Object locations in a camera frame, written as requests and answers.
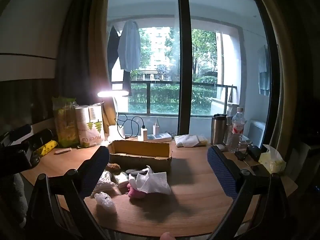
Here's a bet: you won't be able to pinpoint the grey black socks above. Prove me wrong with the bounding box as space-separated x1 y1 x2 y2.
125 169 148 177

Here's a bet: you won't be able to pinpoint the cartoon tissue pack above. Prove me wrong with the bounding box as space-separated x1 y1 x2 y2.
113 172 129 188

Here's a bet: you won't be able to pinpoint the yellow package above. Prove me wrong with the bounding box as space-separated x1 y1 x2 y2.
35 140 58 156

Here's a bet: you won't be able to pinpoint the pink plush toy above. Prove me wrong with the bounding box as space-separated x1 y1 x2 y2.
127 183 146 199

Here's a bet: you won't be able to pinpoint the dark hanging garment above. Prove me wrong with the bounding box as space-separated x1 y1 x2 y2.
107 27 132 96

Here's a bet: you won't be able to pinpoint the white waffle cloth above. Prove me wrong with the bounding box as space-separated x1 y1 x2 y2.
135 166 171 195

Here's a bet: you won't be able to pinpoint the beige folding knife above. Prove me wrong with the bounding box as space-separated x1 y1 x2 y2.
54 148 72 155

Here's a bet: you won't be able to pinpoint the black window frame post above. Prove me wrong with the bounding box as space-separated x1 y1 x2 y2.
177 0 192 135

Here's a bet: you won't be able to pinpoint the white plastic bag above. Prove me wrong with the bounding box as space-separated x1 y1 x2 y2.
94 192 117 214

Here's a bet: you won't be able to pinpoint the packaged white cloths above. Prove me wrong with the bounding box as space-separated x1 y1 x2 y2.
174 134 208 147

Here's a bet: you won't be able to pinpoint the white desk lamp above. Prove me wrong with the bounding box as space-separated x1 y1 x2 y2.
97 89 129 142

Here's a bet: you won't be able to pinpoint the black small device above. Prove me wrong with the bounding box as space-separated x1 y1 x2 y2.
234 145 267 162

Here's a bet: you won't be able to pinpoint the white charger with black cable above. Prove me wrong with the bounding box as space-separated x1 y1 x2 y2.
116 114 148 141

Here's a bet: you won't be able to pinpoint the hanging teal towel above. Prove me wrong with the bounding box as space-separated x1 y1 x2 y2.
258 45 271 96

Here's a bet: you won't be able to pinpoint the balcony railing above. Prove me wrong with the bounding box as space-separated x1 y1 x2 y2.
116 80 237 116

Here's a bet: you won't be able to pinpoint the paper cup pack green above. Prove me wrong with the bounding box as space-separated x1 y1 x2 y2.
52 96 79 148

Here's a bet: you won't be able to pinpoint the cardboard box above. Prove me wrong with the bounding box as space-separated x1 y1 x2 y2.
107 140 172 172

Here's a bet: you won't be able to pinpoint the clear water bottle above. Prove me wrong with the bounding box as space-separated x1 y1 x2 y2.
227 107 246 152

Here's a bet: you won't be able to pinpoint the paper cup pack white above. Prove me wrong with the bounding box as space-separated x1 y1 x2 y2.
75 103 105 148

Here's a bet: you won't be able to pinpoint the light blue hanging shirt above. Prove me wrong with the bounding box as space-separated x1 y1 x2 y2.
118 20 141 73

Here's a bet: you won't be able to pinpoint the yellow tissue pack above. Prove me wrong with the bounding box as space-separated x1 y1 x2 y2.
258 144 286 174

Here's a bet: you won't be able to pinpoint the white power strip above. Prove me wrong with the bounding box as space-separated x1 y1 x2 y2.
138 133 172 142

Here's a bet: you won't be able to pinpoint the white earbuds case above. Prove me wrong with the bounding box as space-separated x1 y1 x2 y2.
215 144 228 152

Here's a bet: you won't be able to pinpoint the brown fuzzy plush pouch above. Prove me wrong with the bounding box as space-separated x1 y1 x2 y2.
105 163 121 173

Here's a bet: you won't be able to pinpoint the person's hand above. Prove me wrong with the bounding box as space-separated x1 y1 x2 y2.
160 232 176 240

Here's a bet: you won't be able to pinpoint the steel travel mug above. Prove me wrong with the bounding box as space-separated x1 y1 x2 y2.
210 114 227 145

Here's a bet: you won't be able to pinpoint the white bubble foam bag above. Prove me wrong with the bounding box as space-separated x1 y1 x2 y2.
91 170 117 197

